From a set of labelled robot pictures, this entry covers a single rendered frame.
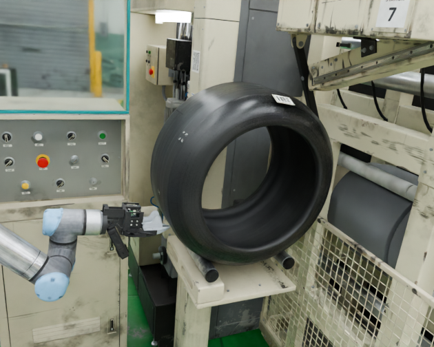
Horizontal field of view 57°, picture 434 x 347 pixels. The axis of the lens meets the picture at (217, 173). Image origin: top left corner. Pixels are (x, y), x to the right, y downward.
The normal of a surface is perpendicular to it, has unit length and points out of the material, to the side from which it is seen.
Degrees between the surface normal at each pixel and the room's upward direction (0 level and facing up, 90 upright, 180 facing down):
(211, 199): 90
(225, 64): 90
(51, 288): 90
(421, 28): 90
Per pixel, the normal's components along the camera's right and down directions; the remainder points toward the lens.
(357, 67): -0.92, 0.05
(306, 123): 0.47, 0.18
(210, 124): -0.15, -0.26
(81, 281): 0.36, 0.37
